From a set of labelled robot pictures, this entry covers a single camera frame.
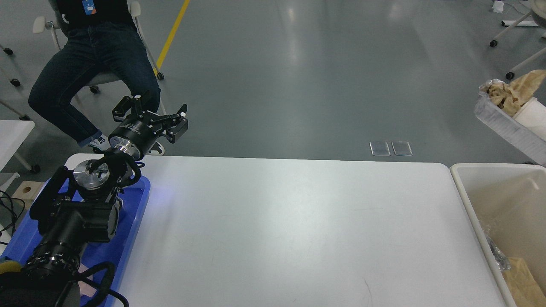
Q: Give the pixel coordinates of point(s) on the white plastic bin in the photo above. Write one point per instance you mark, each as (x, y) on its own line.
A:
(506, 204)

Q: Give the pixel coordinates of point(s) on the white paper cup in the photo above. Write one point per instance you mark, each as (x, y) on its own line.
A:
(532, 115)

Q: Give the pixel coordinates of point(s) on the pink mug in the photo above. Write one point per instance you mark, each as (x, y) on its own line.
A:
(86, 290)

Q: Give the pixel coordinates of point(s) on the person in black clothes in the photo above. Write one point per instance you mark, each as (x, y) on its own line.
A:
(94, 72)

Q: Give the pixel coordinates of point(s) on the blue mug yellow inside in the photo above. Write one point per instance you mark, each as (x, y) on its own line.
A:
(9, 266)

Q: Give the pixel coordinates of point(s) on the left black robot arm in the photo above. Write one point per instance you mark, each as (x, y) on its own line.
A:
(114, 171)

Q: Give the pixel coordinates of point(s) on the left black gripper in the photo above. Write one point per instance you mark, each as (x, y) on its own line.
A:
(137, 139)

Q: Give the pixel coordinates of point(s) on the brown paper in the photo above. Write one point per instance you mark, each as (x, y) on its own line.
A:
(513, 96)

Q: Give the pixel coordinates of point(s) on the left floor plate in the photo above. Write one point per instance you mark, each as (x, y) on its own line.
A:
(379, 148)

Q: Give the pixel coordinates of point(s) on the floor plate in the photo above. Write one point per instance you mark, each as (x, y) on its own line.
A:
(402, 148)
(379, 148)

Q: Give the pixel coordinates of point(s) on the right floor plate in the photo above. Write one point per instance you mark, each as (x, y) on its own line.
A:
(402, 148)

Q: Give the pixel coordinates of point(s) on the white side table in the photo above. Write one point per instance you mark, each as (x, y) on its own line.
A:
(12, 134)

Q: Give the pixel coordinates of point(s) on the white wheeled furniture base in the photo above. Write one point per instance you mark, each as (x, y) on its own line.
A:
(535, 13)

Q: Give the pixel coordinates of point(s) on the aluminium foil tray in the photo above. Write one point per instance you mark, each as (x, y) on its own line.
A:
(510, 130)

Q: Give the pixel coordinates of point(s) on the wooden block with hole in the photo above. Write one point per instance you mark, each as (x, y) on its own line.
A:
(27, 192)

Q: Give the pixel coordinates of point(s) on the blue plastic tray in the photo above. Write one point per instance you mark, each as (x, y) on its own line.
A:
(132, 213)

